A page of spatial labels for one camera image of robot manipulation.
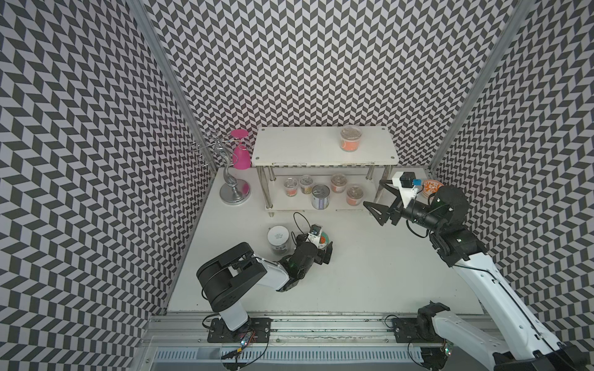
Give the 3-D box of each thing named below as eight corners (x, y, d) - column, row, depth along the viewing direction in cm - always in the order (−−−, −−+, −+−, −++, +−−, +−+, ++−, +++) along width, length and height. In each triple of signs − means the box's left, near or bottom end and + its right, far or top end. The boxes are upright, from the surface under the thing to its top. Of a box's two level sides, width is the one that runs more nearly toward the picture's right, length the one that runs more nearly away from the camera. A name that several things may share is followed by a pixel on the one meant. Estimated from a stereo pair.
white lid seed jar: (269, 256, 90) (265, 245, 83) (271, 235, 96) (268, 224, 89) (288, 256, 90) (286, 245, 83) (289, 235, 96) (288, 224, 89)
